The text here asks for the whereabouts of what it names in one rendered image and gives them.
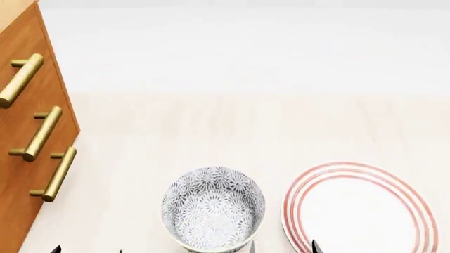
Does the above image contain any wooden drawer cabinet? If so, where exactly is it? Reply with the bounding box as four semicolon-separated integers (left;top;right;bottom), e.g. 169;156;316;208
0;0;82;253

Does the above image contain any grey floral patterned bowl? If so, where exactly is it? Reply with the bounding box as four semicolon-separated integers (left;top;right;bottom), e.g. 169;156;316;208
160;165;267;253

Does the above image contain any white plate with red rings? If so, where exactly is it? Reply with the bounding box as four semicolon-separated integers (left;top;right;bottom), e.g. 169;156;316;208
281;160;439;253

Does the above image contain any long brass drawer handle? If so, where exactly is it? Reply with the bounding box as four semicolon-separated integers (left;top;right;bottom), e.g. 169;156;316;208
29;145;78;203
8;105;63;162
0;53;46;110

